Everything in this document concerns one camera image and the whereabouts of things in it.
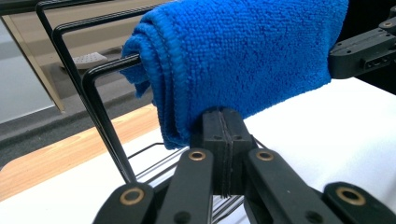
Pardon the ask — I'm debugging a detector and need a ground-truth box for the blue towel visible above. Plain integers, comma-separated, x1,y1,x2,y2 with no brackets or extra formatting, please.
119,0,350,150

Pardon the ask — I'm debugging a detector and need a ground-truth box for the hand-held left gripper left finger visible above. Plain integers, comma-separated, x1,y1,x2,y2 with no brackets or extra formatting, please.
190,107,231,198

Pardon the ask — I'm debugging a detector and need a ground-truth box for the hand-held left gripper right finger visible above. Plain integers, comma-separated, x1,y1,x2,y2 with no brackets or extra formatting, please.
222,107,259,198

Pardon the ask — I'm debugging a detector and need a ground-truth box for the black wire rack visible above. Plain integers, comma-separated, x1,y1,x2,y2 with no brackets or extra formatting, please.
35,0,269,224

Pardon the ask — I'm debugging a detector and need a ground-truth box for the white cabinet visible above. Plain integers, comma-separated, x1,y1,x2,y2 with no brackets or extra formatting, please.
0,18,56,125

